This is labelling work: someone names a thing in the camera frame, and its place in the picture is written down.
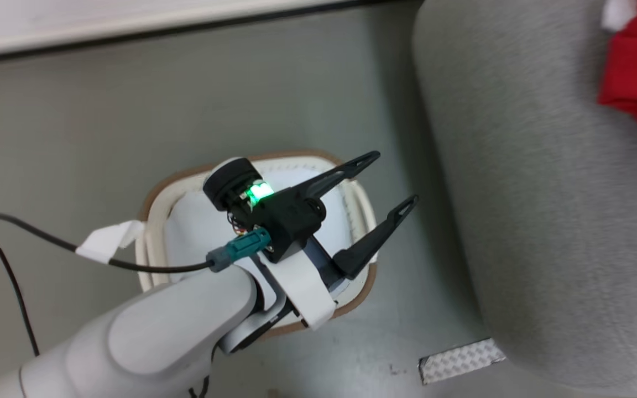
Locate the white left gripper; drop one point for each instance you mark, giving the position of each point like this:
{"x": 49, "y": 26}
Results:
{"x": 303, "y": 287}

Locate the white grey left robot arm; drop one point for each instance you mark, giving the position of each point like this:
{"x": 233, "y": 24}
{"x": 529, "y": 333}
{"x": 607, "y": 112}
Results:
{"x": 158, "y": 337}

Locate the grey fabric sofa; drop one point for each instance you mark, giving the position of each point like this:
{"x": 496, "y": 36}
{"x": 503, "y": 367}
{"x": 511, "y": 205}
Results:
{"x": 545, "y": 193}

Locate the white laundry basket brown rim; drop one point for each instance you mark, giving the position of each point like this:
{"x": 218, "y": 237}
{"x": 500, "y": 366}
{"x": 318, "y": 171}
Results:
{"x": 202, "y": 221}

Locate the silver tape floor marker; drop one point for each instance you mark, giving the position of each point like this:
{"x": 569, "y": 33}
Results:
{"x": 459, "y": 360}

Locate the white tape label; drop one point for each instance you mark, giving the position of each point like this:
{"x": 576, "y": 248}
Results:
{"x": 105, "y": 243}

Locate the white baseboard black strip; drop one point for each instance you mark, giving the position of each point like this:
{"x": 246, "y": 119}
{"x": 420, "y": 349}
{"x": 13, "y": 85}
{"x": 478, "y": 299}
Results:
{"x": 130, "y": 25}

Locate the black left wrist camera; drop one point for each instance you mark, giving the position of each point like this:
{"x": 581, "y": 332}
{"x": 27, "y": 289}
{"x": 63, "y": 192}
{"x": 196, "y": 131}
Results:
{"x": 285, "y": 221}

